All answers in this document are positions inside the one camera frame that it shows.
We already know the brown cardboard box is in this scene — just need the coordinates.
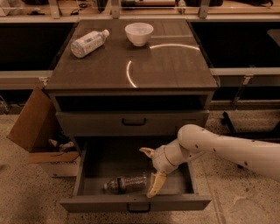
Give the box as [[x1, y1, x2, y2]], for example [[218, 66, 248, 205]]
[[7, 87, 81, 178]]

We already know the black middle drawer handle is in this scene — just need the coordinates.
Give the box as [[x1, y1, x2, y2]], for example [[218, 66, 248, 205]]
[[126, 203, 151, 214]]

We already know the white labelled plastic bottle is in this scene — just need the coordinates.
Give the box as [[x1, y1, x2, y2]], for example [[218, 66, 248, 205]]
[[70, 30, 110, 58]]

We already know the black wheeled stand leg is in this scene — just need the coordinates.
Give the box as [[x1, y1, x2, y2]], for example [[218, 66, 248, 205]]
[[221, 112, 237, 137]]

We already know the clear plastic water bottle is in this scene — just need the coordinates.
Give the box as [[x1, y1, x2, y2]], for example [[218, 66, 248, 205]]
[[104, 174, 147, 194]]

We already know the closed grey upper drawer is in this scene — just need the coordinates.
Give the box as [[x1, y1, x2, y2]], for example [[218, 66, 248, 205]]
[[56, 110, 209, 137]]

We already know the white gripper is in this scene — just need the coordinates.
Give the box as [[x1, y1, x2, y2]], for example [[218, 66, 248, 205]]
[[139, 140, 187, 198]]

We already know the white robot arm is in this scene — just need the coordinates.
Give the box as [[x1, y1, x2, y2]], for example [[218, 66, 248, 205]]
[[139, 124, 280, 198]]

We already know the white bowl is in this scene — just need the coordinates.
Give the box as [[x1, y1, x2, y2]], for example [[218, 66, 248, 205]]
[[125, 22, 154, 46]]

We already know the open grey middle drawer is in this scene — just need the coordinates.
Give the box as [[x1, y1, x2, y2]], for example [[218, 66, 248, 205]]
[[60, 136, 211, 213]]

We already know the grey drawer cabinet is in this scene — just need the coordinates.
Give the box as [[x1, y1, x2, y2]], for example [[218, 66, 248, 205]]
[[45, 19, 218, 150]]

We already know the black upper drawer handle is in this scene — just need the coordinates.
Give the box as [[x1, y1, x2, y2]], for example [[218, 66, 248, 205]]
[[122, 118, 146, 126]]

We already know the black drawer handle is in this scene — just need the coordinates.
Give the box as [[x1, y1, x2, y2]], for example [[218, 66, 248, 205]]
[[122, 118, 146, 126], [126, 203, 151, 214]]

